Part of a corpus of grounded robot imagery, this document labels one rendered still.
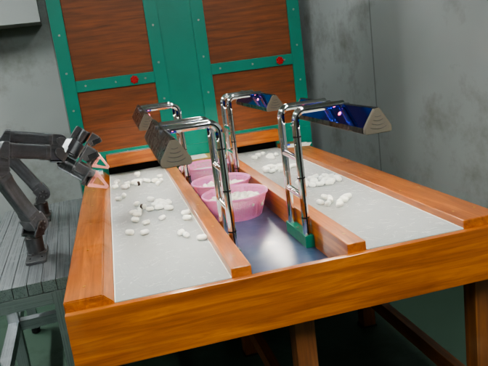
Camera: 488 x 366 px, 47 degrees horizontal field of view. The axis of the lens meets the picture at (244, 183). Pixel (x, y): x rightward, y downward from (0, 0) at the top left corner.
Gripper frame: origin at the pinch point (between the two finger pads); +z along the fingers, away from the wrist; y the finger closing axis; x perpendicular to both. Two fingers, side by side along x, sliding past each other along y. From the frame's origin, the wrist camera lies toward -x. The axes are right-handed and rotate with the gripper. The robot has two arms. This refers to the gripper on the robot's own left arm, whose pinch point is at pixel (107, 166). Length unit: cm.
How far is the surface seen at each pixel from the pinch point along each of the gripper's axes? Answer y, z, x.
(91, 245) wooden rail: -95, 1, 12
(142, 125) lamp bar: -35.9, 0.5, -27.3
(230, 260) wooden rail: -133, 29, -12
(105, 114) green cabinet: 43.4, -11.8, -18.7
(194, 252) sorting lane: -114, 26, -6
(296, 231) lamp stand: -104, 55, -26
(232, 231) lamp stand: -112, 33, -17
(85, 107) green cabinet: 43, -23, -16
